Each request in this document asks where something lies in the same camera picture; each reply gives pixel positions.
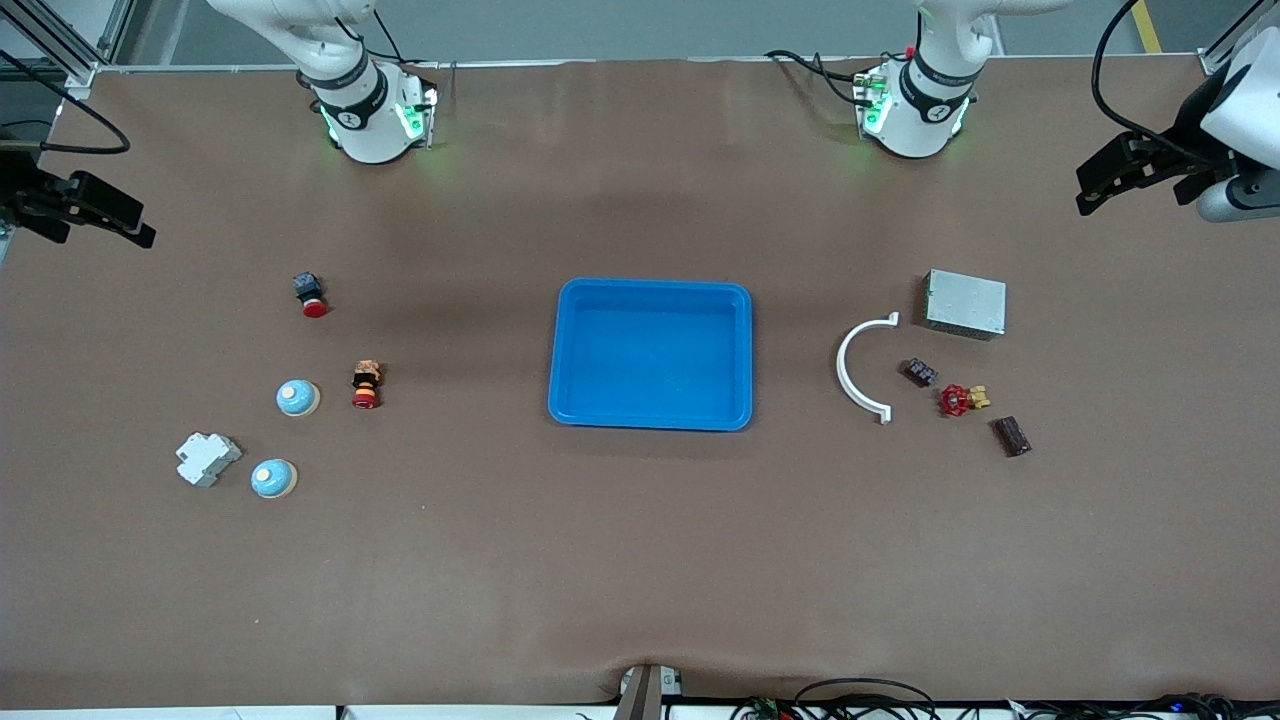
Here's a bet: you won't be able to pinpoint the blue plastic tray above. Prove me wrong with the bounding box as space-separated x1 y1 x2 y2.
547 277 754 433

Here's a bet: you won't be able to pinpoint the perforated metal power supply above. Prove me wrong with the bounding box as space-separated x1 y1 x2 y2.
922 268 1008 342

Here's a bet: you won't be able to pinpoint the white circuit breaker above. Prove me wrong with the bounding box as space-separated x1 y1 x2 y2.
175 432 243 488

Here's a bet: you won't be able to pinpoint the brass valve red handwheel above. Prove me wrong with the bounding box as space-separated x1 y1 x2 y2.
938 383 992 418

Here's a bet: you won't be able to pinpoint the white curved pipe clamp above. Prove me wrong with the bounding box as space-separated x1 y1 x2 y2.
836 312 901 426

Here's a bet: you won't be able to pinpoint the brown table mat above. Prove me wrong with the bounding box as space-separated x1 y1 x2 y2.
0 55 1280 711

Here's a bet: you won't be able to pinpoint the aluminium frame post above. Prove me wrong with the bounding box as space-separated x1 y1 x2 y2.
1200 0 1280 76
0 0 126 91

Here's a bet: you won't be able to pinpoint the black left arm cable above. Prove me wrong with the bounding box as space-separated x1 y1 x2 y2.
1090 0 1216 166

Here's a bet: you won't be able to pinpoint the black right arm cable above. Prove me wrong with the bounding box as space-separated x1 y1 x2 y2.
0 50 131 156

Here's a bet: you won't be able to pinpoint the black arm base cable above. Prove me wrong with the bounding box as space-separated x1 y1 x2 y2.
370 10 441 91
765 50 871 106

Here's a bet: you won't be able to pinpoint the tangled black cables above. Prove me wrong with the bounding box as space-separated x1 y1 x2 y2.
1010 692 1280 720

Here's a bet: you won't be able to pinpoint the black cable loop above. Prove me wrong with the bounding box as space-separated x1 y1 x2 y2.
795 678 939 720

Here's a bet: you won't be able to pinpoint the grey metal table bracket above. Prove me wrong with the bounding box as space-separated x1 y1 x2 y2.
615 664 683 720

